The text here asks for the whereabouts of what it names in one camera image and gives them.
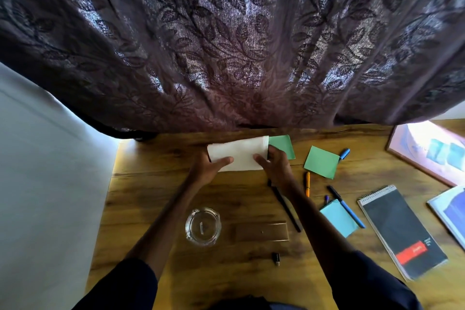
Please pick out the person's left hand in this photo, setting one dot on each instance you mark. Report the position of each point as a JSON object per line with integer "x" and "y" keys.
{"x": 203, "y": 171}

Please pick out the black spiral notepad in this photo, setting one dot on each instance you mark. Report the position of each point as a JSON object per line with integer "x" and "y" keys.
{"x": 401, "y": 233}

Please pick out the pink framed picture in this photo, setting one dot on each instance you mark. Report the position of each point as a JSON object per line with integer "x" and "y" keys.
{"x": 428, "y": 153}

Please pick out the person's right forearm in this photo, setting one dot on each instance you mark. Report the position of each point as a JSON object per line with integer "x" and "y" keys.
{"x": 312, "y": 226}

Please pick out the blue and white magazine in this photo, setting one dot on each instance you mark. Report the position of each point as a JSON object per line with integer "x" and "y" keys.
{"x": 450, "y": 213}

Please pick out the person's right hand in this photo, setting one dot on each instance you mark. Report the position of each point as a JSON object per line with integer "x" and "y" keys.
{"x": 279, "y": 171}

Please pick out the person's dark left sleeve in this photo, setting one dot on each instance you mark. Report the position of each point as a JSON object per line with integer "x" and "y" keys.
{"x": 120, "y": 288}

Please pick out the blue pen with black cap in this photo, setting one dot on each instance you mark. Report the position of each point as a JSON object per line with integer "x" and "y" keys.
{"x": 347, "y": 208}

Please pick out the small black cap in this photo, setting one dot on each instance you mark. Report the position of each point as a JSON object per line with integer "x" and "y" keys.
{"x": 276, "y": 259}

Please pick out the person's left forearm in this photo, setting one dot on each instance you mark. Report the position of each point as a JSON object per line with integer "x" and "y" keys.
{"x": 167, "y": 226}

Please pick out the person's dark right sleeve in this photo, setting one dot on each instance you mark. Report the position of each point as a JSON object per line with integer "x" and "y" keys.
{"x": 370, "y": 284}

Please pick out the light blue sticky note pad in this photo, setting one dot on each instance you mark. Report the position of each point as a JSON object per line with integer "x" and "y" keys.
{"x": 338, "y": 218}

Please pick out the person's right thumb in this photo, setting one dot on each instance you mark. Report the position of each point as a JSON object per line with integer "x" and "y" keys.
{"x": 261, "y": 161}

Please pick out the blue marker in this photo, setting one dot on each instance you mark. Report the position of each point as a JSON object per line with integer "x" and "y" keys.
{"x": 344, "y": 154}

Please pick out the clear glass ashtray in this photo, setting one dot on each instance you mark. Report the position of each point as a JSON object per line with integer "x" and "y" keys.
{"x": 203, "y": 227}

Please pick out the white paper napkin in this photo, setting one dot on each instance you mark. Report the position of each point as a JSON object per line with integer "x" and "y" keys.
{"x": 238, "y": 153}

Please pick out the purple leaf-pattern curtain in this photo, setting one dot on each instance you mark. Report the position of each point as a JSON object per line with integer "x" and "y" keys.
{"x": 232, "y": 37}

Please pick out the green sticky note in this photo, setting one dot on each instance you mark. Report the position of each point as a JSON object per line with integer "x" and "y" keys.
{"x": 285, "y": 146}
{"x": 322, "y": 162}

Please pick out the person's dark sleeve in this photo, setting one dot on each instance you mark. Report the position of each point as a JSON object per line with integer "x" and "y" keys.
{"x": 120, "y": 288}
{"x": 370, "y": 284}

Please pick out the orange pen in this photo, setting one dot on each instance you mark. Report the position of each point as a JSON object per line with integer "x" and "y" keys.
{"x": 307, "y": 184}

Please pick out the person's left thumb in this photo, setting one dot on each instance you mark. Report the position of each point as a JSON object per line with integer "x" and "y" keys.
{"x": 222, "y": 163}

